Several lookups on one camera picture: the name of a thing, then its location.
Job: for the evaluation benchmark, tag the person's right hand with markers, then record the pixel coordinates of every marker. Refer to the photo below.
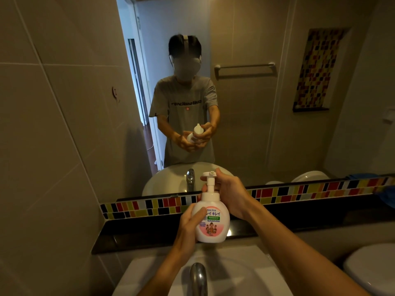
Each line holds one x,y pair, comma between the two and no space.
234,197

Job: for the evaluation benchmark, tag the person's left hand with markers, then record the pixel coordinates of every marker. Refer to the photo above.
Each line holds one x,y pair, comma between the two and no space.
186,232

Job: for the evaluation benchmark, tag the person's left thumb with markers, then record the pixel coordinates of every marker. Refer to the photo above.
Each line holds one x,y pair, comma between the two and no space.
195,213

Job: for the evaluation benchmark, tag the person's right thumb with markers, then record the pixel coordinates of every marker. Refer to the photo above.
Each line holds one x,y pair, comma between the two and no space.
221,180

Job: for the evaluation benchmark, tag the white pump soap bottle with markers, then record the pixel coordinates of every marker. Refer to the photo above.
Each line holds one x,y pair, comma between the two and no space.
213,221

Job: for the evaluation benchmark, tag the person's right forearm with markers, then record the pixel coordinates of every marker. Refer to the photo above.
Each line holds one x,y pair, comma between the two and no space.
302,258

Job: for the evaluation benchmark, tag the person's left forearm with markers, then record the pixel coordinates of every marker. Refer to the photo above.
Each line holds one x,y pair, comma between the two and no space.
160,275

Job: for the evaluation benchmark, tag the chrome faucet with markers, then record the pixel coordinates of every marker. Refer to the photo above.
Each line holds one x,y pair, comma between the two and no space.
197,279

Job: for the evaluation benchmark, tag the white sink basin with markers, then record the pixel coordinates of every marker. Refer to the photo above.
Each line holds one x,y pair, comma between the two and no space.
247,274

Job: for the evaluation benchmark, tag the blue cloth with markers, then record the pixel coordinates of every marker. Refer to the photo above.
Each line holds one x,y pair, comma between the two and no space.
387,195

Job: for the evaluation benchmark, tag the large wall mirror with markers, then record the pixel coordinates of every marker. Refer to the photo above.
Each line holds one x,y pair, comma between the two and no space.
253,89

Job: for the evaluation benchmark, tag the small wall hook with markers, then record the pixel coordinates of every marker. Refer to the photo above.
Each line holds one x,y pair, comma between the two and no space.
116,94

